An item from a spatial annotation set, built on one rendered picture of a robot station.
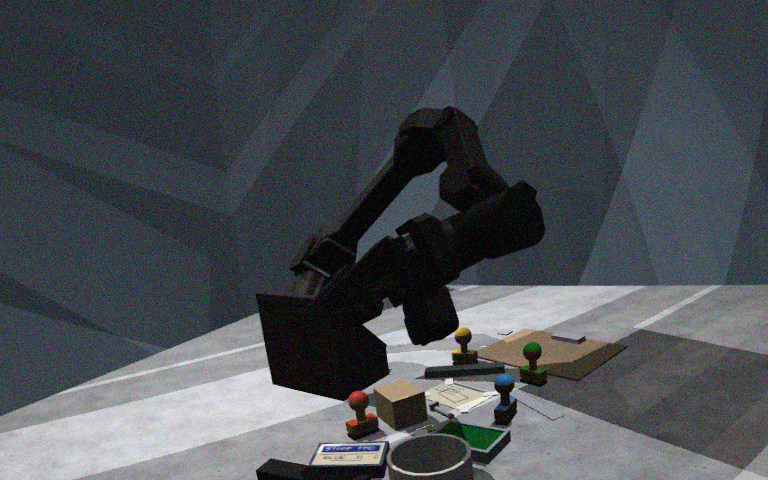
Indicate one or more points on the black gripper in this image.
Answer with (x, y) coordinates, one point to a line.
(400, 269)

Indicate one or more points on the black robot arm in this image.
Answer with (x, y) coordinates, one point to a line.
(494, 219)

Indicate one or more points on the tan cardboard box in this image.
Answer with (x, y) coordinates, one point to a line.
(400, 404)

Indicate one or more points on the dark grey flat bar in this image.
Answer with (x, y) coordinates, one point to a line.
(465, 370)

